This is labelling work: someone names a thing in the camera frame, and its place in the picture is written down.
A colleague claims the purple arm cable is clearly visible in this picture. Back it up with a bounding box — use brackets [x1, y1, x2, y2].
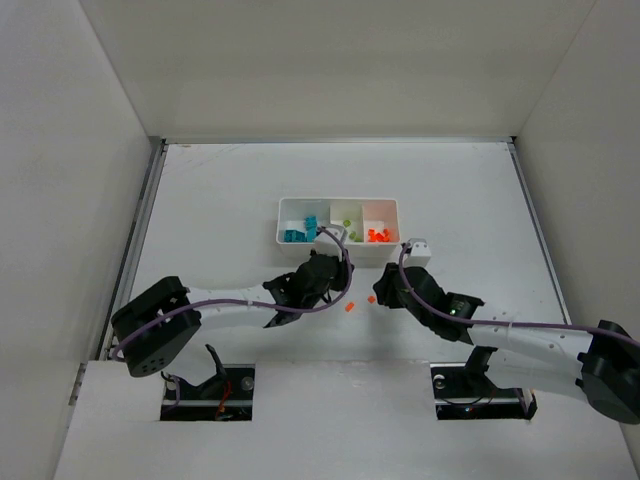
[398, 240, 640, 349]
[110, 227, 352, 414]

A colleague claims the white three-compartment plastic bin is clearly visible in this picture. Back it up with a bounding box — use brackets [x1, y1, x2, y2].
[276, 197, 401, 261]

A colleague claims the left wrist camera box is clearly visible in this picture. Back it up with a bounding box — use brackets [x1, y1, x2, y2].
[313, 224, 347, 258]

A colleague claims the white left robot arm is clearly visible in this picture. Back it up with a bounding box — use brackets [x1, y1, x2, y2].
[111, 252, 354, 378]

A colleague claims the teal frog lotus brick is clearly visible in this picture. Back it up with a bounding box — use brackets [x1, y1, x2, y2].
[306, 228, 317, 243]

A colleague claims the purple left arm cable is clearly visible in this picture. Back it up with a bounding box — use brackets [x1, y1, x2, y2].
[110, 227, 352, 414]

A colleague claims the small teal slope brick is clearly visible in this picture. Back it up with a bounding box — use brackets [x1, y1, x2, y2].
[305, 216, 317, 230]

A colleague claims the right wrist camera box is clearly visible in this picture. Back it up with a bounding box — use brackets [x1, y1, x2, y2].
[401, 238, 432, 268]

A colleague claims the teal two-by-four brick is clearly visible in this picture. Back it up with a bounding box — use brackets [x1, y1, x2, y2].
[283, 229, 307, 243]

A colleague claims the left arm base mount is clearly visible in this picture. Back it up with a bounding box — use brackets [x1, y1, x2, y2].
[160, 344, 256, 423]

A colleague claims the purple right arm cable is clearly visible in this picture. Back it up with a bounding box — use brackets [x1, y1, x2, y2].
[398, 240, 640, 349]

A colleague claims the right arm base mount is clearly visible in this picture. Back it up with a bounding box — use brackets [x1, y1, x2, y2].
[430, 347, 537, 421]

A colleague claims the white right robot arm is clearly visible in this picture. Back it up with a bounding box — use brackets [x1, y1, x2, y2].
[373, 263, 639, 425]

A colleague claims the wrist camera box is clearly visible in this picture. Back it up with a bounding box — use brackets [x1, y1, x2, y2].
[313, 224, 347, 258]
[401, 238, 432, 268]

